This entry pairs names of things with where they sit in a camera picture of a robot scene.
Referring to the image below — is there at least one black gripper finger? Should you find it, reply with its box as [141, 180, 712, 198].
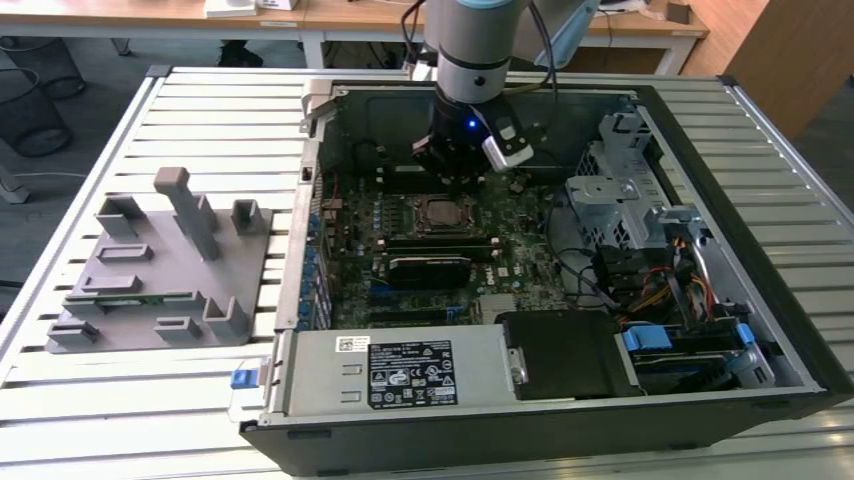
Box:
[437, 169, 488, 197]

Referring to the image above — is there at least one CPU socket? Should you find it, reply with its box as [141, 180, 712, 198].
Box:
[410, 192, 486, 239]

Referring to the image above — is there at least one black RAM slot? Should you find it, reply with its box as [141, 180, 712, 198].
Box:
[378, 248, 502, 256]
[378, 243, 502, 251]
[374, 182, 486, 191]
[374, 177, 486, 185]
[378, 253, 502, 261]
[378, 238, 502, 246]
[374, 167, 486, 175]
[374, 172, 486, 180]

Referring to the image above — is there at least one black graphics card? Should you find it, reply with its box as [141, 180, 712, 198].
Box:
[386, 255, 474, 290]

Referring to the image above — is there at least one green motherboard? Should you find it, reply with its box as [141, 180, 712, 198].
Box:
[317, 167, 606, 331]

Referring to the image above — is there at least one silver disk bay cage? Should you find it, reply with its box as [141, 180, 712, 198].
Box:
[564, 112, 713, 251]

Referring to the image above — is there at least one silver chipset heat sink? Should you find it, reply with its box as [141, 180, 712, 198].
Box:
[478, 293, 521, 322]

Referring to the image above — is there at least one black expansion slot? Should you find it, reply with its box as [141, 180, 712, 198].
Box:
[369, 309, 460, 324]

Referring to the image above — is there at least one black bag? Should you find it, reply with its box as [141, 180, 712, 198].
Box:
[219, 39, 266, 69]

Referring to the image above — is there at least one black plastic shroud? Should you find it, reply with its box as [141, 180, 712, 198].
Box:
[498, 308, 646, 401]

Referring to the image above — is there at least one blue disk carrier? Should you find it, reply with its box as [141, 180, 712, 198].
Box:
[621, 323, 674, 357]

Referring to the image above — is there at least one silver power supply unit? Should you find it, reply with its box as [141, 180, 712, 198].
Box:
[259, 323, 529, 426]

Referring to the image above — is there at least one grey parts rack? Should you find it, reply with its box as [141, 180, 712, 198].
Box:
[45, 166, 277, 355]

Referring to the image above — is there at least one green RAM stick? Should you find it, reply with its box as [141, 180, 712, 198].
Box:
[97, 294, 202, 307]

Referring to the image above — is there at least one wooden cabinet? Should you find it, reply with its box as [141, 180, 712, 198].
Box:
[680, 0, 854, 141]

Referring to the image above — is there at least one black PC case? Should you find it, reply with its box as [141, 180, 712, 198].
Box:
[230, 74, 854, 479]

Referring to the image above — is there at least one black mesh waste bin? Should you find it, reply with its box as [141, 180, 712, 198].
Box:
[0, 37, 89, 99]
[0, 67, 74, 157]

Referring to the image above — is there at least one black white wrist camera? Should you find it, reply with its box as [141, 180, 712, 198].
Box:
[478, 114, 540, 174]

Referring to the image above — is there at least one black camera cable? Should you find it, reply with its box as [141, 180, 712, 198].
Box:
[398, 0, 433, 56]
[504, 0, 561, 99]

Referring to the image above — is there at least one wooden desk white frame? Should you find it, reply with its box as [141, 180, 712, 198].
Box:
[300, 0, 711, 76]
[0, 0, 316, 69]

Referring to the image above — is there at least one yellow red wire bundle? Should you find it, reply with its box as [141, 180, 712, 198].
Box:
[620, 267, 713, 314]

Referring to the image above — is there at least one silver drive bracket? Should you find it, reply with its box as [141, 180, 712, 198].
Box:
[657, 207, 783, 389]

